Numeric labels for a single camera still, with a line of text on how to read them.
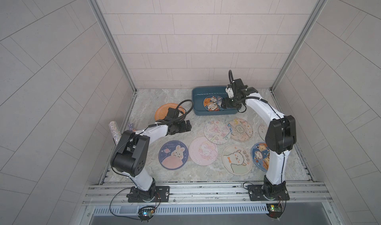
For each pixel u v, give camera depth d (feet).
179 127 2.65
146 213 2.10
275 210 2.23
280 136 1.66
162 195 2.32
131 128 3.01
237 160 2.71
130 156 1.47
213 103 3.54
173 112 2.41
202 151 2.78
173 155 2.76
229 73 2.64
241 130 3.09
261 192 2.33
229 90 2.79
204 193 2.38
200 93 3.68
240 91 2.20
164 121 2.24
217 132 3.07
